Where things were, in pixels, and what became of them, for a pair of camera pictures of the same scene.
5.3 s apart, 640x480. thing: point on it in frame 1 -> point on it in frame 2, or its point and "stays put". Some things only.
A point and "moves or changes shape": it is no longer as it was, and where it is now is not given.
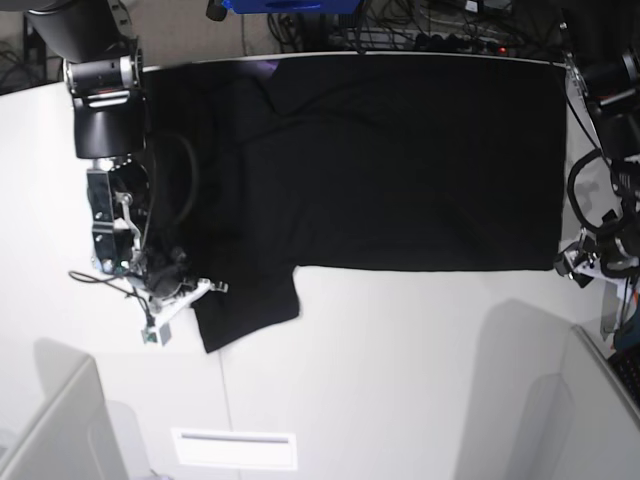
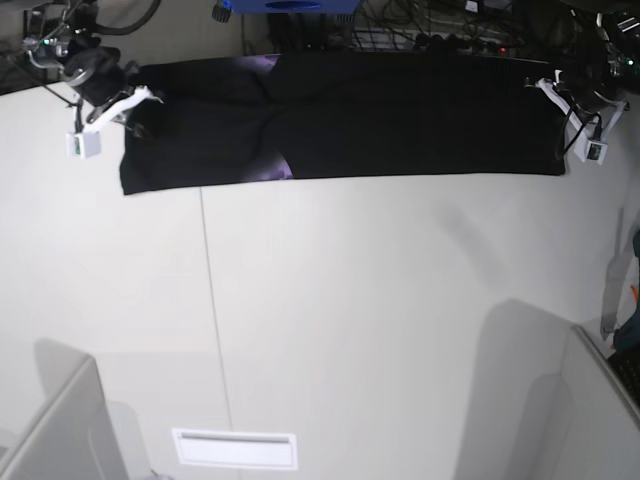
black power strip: [457, 44] stays put
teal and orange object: [628, 335] stays put
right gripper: [612, 229] -> [596, 88]
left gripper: [162, 268] -> [98, 59]
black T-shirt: [259, 167] moves or changes shape
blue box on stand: [293, 6] stays put
